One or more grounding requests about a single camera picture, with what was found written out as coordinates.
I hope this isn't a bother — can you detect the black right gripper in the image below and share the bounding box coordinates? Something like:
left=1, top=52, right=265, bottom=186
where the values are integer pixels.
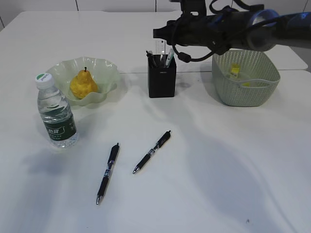
left=153, top=15, right=209, bottom=47

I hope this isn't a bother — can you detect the clear plastic ruler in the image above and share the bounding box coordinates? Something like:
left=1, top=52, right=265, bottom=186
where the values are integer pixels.
left=155, top=39, right=166, bottom=55

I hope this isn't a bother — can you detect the green utility knife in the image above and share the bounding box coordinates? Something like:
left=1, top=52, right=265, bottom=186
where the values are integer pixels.
left=164, top=49, right=174, bottom=68

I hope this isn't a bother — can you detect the black gel pen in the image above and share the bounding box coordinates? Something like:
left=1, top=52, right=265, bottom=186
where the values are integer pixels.
left=146, top=50, right=157, bottom=67
left=96, top=143, right=120, bottom=205
left=132, top=131, right=171, bottom=174

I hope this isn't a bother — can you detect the yellow pear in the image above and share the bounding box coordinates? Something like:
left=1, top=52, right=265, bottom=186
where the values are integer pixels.
left=69, top=67, right=98, bottom=99

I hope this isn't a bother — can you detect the clear water bottle green label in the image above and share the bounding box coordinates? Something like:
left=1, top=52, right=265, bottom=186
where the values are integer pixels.
left=35, top=73, right=78, bottom=148

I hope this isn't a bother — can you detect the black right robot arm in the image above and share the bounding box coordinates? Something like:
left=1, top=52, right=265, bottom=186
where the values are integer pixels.
left=153, top=9, right=311, bottom=55

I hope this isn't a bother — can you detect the black square pen holder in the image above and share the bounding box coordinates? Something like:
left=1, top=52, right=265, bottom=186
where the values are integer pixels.
left=148, top=54, right=176, bottom=98

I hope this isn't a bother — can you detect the green wavy glass plate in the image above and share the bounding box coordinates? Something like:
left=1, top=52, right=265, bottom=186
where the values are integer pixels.
left=47, top=56, right=120, bottom=106

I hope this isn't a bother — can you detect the green woven plastic basket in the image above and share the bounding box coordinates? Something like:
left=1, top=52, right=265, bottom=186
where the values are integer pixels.
left=212, top=50, right=280, bottom=107

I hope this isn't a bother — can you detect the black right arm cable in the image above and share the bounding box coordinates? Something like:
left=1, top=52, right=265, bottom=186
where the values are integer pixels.
left=171, top=0, right=311, bottom=63

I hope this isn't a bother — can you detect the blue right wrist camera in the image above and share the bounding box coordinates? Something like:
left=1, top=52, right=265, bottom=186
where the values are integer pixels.
left=170, top=0, right=207, bottom=16

